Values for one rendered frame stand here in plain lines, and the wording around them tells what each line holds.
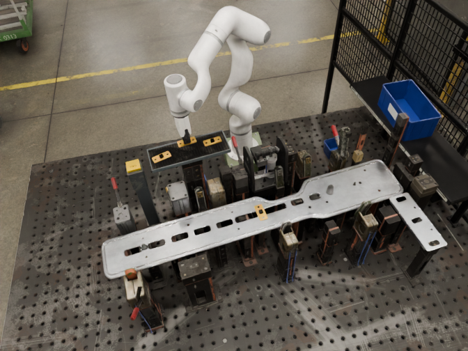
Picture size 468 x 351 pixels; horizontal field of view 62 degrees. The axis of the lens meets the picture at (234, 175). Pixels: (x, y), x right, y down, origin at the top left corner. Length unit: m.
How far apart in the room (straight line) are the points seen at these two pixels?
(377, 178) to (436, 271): 0.53
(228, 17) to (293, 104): 2.27
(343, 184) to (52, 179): 1.68
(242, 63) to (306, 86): 2.25
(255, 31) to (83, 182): 1.36
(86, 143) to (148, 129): 0.56
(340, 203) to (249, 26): 0.86
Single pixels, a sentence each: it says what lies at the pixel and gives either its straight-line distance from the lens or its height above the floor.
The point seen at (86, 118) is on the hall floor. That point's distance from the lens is 4.03.
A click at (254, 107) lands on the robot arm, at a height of 1.21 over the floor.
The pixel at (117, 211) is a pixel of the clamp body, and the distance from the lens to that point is 1.81.
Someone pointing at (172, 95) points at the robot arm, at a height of 1.51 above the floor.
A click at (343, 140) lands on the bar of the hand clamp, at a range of 1.88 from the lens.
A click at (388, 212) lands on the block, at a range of 1.89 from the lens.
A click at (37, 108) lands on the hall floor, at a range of 4.37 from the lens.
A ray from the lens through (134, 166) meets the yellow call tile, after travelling 1.81.
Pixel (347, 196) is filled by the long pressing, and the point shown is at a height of 1.00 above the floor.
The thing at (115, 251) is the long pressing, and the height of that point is 1.00.
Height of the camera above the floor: 2.47
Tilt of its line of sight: 51 degrees down
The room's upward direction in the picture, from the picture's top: 4 degrees counter-clockwise
